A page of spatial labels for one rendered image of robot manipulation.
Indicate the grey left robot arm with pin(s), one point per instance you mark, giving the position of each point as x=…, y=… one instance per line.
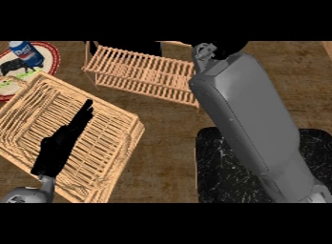
x=30, y=194

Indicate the black marble tray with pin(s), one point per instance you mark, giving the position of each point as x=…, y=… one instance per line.
x=220, y=171

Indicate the wooden slatted tiered shelf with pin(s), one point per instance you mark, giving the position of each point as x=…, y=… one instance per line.
x=141, y=71

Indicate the red rimmed cow plate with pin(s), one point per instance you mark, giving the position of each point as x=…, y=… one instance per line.
x=5, y=68

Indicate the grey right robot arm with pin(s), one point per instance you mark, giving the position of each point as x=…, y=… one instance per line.
x=249, y=120

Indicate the pale wicker basket tray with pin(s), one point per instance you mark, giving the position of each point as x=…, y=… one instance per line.
x=105, y=136

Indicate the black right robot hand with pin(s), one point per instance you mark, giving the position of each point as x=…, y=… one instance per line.
x=229, y=47

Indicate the blue soda bottle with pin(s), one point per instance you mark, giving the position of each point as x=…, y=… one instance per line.
x=28, y=55

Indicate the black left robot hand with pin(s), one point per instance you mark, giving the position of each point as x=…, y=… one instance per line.
x=59, y=144

